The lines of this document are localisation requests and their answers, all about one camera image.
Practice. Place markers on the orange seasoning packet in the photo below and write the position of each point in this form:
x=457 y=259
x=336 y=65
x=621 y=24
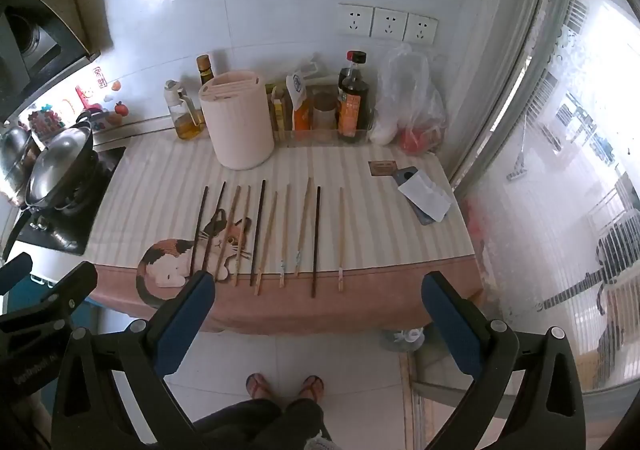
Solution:
x=301 y=102

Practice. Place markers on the small brown card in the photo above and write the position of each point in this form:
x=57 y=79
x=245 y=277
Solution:
x=381 y=168

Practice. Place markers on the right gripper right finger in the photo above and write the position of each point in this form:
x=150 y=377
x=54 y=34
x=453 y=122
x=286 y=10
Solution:
x=458 y=321

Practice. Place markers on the white folded paper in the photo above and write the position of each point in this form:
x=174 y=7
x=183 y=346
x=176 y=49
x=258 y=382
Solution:
x=424 y=193

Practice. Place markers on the black chopstick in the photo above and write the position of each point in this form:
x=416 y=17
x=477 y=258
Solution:
x=317 y=206
x=258 y=223

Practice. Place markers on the yellow seasoning box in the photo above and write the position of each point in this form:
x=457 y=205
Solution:
x=281 y=107

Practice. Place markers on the steel wok with lid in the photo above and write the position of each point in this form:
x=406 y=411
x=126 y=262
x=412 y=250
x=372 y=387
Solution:
x=57 y=172

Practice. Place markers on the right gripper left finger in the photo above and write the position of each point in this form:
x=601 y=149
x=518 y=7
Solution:
x=177 y=322

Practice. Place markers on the white wall socket middle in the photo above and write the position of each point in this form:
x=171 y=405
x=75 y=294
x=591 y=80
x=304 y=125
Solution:
x=388 y=24

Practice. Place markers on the soy sauce bottle red cap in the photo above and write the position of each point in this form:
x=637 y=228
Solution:
x=353 y=107

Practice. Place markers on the clear plastic bag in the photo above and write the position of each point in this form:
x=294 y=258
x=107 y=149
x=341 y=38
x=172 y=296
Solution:
x=407 y=107

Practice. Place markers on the striped cat tablecloth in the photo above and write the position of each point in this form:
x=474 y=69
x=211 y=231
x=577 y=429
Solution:
x=141 y=241

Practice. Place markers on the white wall socket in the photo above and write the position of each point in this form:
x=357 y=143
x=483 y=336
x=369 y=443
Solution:
x=420 y=29
x=388 y=24
x=355 y=20

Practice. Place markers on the person's legs and sandals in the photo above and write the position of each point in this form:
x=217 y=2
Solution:
x=261 y=423

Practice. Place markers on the white wall socket left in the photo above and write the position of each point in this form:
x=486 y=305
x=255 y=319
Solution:
x=355 y=20

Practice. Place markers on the glass oil dispenser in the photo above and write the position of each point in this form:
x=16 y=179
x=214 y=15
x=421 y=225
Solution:
x=187 y=117

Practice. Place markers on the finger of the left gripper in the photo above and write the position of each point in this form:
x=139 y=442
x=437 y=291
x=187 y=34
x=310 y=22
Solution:
x=14 y=271
x=68 y=293

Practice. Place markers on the black gas stove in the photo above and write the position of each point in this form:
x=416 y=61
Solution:
x=67 y=228

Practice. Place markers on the dark sauce bottle gold cap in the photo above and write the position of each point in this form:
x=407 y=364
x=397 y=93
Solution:
x=204 y=68

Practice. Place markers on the range hood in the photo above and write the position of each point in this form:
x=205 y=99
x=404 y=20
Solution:
x=42 y=43

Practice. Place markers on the steel kettle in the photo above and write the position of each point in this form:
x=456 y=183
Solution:
x=18 y=155

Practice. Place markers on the clear seasoning organizer tray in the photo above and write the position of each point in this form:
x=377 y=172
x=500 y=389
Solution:
x=318 y=138

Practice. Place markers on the pink utensil holder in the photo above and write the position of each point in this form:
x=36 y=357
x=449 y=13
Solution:
x=237 y=117

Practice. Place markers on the white wall socket right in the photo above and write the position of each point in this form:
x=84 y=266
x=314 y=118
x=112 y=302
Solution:
x=420 y=29

